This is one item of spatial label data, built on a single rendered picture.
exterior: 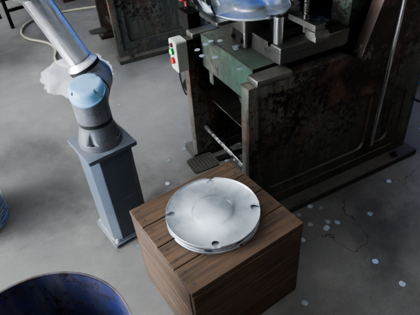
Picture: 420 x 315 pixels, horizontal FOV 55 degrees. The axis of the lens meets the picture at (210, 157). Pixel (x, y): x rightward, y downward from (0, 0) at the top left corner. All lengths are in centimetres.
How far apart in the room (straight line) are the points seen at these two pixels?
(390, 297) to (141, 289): 87
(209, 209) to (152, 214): 19
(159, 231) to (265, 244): 32
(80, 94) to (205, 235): 59
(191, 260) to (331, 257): 65
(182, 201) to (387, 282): 79
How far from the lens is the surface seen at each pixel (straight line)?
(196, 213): 124
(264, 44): 148
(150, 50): 314
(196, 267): 116
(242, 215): 124
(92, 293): 111
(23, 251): 186
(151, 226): 128
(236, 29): 156
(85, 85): 137
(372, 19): 161
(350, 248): 168
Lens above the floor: 129
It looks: 39 degrees down
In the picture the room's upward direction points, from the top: 5 degrees counter-clockwise
